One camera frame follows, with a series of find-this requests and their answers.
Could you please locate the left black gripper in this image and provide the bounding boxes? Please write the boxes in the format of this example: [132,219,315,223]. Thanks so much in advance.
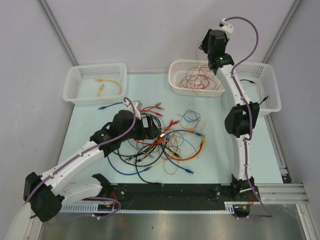
[119,114,161,142]

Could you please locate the thin dark red wire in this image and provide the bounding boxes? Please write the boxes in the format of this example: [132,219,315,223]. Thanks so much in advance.
[179,63,223,91]

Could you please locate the thick red orange cable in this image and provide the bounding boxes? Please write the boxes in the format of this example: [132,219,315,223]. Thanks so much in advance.
[162,134,207,162]

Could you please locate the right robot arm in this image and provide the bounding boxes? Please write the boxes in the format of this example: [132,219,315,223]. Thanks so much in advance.
[199,28,260,201]

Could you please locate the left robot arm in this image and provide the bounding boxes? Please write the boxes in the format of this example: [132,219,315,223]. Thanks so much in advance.
[23,108,161,222]

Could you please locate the middle white plastic basket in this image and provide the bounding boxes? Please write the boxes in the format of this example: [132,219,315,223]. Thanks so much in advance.
[168,59,225,98]

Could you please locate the white plastic basket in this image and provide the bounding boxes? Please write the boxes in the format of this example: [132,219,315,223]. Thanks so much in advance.
[234,61,282,116]
[62,62,127,106]
[168,59,225,98]

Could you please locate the right white plastic basket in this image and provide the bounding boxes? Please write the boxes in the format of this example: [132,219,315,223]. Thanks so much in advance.
[234,61,282,116]

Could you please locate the left white plastic basket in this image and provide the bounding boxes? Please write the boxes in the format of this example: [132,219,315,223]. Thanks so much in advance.
[62,62,127,106]

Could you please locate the red ethernet cable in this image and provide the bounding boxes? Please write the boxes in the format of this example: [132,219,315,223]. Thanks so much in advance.
[139,105,165,118]
[159,119,181,141]

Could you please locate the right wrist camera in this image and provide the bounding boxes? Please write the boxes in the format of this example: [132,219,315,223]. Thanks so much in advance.
[219,18,234,39]

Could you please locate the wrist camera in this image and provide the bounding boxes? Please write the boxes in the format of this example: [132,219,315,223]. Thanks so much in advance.
[219,18,234,39]
[123,100,142,115]

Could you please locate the thin orange wire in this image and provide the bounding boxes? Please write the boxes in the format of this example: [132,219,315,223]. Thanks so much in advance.
[159,117,208,177]

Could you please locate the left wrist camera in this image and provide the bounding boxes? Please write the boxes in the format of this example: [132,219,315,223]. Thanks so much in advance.
[123,100,142,115]

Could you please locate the thin blue wire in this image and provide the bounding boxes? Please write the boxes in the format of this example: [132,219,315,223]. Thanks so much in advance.
[177,109,202,123]

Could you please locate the black cable in basket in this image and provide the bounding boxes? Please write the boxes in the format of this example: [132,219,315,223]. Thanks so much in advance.
[239,79,270,106]

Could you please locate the long blue ethernet cable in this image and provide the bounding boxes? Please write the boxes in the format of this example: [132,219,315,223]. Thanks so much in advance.
[97,101,153,176]

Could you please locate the yellow ethernet cable in basket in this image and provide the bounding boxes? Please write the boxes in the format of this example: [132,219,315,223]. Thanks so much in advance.
[94,78,123,97]

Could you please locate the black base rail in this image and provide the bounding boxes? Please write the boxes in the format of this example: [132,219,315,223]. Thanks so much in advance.
[99,183,259,211]

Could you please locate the white slotted cable duct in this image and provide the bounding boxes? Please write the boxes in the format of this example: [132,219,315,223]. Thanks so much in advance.
[60,202,235,214]

